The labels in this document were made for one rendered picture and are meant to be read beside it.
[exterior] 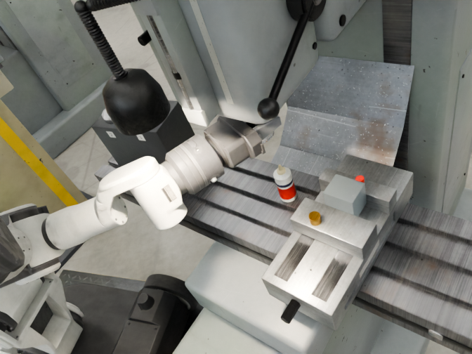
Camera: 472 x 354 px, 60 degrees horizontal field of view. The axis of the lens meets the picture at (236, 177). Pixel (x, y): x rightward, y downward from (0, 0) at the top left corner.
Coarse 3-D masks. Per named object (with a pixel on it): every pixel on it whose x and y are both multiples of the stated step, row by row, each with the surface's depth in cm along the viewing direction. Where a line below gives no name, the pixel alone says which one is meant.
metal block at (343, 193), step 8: (336, 176) 78; (336, 184) 77; (344, 184) 76; (352, 184) 76; (360, 184) 75; (328, 192) 76; (336, 192) 75; (344, 192) 75; (352, 192) 74; (360, 192) 75; (328, 200) 77; (336, 200) 75; (344, 200) 74; (352, 200) 73; (360, 200) 76; (336, 208) 77; (344, 208) 76; (352, 208) 74; (360, 208) 77
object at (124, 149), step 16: (176, 112) 103; (96, 128) 107; (112, 128) 104; (160, 128) 98; (176, 128) 104; (112, 144) 110; (128, 144) 107; (144, 144) 103; (160, 144) 100; (176, 144) 105; (128, 160) 113; (160, 160) 106
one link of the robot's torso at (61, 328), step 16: (48, 288) 103; (32, 304) 101; (48, 304) 111; (64, 304) 110; (32, 320) 99; (48, 320) 116; (64, 320) 117; (80, 320) 125; (0, 336) 91; (16, 336) 96; (32, 336) 99; (48, 336) 114; (64, 336) 116; (32, 352) 114; (48, 352) 114; (64, 352) 118
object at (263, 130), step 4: (272, 120) 73; (276, 120) 74; (280, 120) 74; (260, 124) 73; (264, 124) 73; (268, 124) 73; (272, 124) 74; (276, 124) 74; (280, 124) 75; (256, 128) 72; (260, 128) 72; (264, 128) 73; (268, 128) 74; (272, 128) 74; (276, 128) 75; (256, 132) 72; (260, 132) 73; (264, 132) 73; (268, 132) 74; (260, 136) 72; (264, 136) 74
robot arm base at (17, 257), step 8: (0, 224) 51; (0, 232) 48; (8, 232) 52; (0, 240) 46; (8, 240) 49; (0, 248) 45; (8, 248) 46; (16, 248) 50; (0, 256) 45; (8, 256) 45; (16, 256) 47; (24, 256) 50; (0, 264) 45; (8, 264) 46; (16, 264) 47; (8, 272) 48
